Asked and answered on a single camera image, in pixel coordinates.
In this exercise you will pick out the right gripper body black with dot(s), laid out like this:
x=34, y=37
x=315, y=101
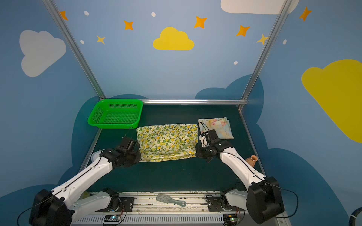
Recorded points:
x=201, y=152

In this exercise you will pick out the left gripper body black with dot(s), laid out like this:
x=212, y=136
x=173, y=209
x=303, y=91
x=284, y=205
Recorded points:
x=133, y=155

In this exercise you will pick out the pastel floral skirt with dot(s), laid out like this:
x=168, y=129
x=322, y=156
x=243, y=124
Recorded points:
x=220, y=125

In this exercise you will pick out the green lemon print skirt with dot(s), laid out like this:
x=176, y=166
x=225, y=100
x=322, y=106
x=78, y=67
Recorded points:
x=160, y=143

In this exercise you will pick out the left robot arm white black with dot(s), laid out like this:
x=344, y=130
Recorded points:
x=62, y=205

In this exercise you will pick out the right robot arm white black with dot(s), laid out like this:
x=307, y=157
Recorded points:
x=262, y=199

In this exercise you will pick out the terracotta ribbed vase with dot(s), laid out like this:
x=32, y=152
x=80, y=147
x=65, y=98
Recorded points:
x=252, y=160

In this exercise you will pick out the green plastic basket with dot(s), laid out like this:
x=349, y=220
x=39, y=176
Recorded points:
x=116, y=114

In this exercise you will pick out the green hair brush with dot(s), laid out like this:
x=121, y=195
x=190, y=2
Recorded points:
x=167, y=199

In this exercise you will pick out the left controller circuit board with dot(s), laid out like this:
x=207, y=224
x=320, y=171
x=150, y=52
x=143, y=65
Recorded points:
x=111, y=220

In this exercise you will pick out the controller circuit board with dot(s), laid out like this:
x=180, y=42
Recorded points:
x=111, y=220
x=230, y=220

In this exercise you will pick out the right controller circuit board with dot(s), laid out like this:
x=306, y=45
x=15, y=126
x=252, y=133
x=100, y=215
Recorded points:
x=230, y=220

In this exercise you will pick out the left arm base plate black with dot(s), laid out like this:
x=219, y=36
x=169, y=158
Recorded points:
x=125, y=204

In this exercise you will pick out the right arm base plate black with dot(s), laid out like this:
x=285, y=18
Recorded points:
x=220, y=204

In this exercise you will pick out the aluminium rail base frame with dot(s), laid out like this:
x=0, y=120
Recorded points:
x=147, y=211

